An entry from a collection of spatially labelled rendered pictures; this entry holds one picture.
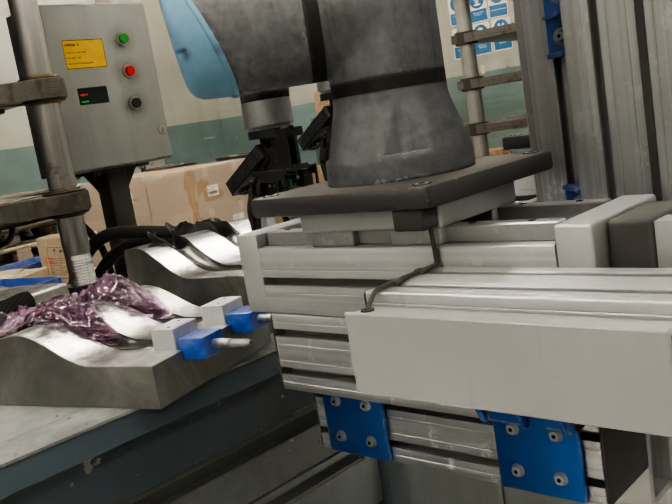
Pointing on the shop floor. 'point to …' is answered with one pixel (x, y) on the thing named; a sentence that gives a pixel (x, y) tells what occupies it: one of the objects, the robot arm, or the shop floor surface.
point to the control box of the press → (105, 100)
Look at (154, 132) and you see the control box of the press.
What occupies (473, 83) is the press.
